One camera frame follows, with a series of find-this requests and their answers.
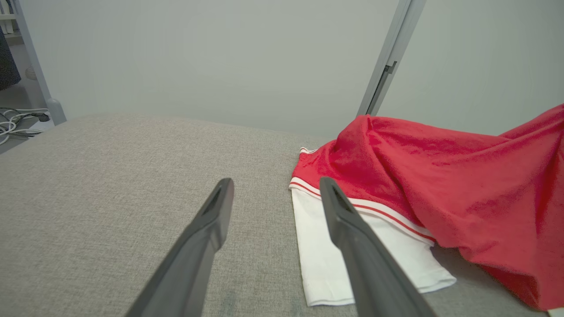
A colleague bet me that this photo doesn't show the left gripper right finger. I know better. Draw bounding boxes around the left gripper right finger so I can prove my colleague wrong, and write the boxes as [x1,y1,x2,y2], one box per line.
[319,177,438,317]

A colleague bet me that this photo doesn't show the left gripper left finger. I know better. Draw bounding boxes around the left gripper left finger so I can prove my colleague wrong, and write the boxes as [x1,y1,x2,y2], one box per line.
[126,177,235,317]

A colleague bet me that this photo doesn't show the red basketball jersey white sleeves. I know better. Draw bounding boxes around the red basketball jersey white sleeves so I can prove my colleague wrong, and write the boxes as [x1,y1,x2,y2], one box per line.
[289,103,564,312]

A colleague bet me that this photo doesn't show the grey partition edge post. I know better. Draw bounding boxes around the grey partition edge post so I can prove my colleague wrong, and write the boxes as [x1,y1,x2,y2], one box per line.
[9,0,67,126]

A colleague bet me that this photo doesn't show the white coiled cable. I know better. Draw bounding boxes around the white coiled cable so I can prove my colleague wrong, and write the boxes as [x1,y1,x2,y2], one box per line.
[0,108,49,146]

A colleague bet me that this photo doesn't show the grey metal post with feet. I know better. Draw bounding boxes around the grey metal post with feet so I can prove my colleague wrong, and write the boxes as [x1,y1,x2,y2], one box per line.
[356,0,427,117]

